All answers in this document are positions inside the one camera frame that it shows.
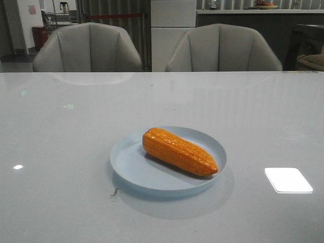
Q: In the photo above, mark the orange toy corn cob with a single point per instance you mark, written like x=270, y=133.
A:
x=178, y=152

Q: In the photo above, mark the light blue round plate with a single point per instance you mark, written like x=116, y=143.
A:
x=150, y=175

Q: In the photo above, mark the grey padded chair right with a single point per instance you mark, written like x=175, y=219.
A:
x=222, y=47

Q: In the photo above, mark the grey padded chair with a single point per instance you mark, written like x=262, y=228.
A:
x=222, y=47
x=88, y=47

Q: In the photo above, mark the white refrigerator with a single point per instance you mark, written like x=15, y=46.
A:
x=169, y=20

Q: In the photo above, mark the grey padded chair left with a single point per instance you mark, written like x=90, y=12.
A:
x=88, y=47

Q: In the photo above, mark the red barrier belt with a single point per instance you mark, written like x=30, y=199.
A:
x=133, y=15

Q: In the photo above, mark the red trash bin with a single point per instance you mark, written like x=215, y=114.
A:
x=40, y=36

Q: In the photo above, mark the dark grey kitchen counter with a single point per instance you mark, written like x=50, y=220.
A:
x=275, y=25

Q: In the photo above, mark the fruit bowl on counter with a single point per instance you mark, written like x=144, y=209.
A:
x=264, y=5

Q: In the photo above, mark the pink wall notice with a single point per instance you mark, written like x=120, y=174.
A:
x=32, y=9

